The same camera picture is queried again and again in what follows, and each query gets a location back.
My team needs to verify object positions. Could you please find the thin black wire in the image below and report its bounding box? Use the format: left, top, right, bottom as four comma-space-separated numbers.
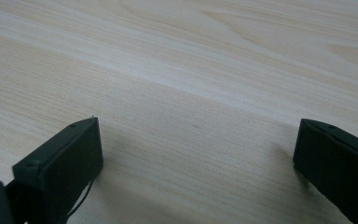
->
66, 179, 95, 219

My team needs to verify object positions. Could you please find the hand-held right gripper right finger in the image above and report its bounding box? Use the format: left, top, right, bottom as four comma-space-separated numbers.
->
293, 118, 358, 224

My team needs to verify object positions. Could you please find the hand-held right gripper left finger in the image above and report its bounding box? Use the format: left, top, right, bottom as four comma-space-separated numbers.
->
12, 116, 104, 224

